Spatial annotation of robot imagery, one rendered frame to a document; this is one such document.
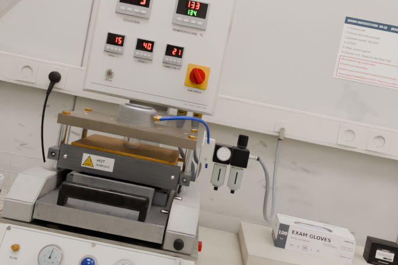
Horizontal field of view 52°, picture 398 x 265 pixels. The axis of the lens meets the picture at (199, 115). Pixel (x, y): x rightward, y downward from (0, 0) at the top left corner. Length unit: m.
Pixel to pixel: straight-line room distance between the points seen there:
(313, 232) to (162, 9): 0.77
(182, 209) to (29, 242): 0.26
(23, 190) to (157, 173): 0.23
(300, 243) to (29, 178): 0.82
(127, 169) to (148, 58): 0.32
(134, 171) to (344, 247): 0.75
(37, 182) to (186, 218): 0.27
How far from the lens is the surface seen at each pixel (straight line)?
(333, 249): 1.31
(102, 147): 0.81
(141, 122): 0.83
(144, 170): 0.78
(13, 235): 0.76
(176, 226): 0.71
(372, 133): 1.46
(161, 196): 0.80
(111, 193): 0.70
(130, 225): 0.71
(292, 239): 1.29
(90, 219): 0.72
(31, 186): 0.76
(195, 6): 1.00
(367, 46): 1.51
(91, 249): 0.72
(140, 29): 1.01
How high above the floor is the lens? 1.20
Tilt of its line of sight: 3 degrees down
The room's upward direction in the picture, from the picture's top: 11 degrees clockwise
